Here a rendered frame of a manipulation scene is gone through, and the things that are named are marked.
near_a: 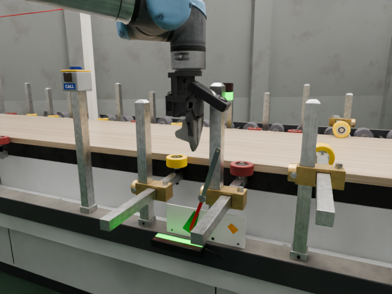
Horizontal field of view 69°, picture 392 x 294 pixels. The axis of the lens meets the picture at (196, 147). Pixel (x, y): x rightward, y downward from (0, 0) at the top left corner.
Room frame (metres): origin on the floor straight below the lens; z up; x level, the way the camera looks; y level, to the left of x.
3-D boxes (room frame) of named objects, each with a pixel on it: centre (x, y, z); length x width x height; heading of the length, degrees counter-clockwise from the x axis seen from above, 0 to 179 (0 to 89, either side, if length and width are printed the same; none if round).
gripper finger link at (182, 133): (0.76, 0.03, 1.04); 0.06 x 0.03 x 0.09; 68
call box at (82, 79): (1.01, 0.41, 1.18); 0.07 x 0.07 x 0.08; 68
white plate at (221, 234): (0.81, -0.02, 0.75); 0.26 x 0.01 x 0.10; 68
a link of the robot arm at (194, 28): (0.77, 0.02, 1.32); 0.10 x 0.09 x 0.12; 117
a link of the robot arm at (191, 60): (0.77, 0.02, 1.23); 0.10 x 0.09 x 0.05; 158
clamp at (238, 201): (0.81, -0.08, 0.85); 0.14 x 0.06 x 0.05; 68
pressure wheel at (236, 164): (0.95, -0.16, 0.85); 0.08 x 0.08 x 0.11
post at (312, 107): (0.72, -0.29, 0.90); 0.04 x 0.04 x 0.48; 68
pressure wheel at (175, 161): (1.05, 0.07, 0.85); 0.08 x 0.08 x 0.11
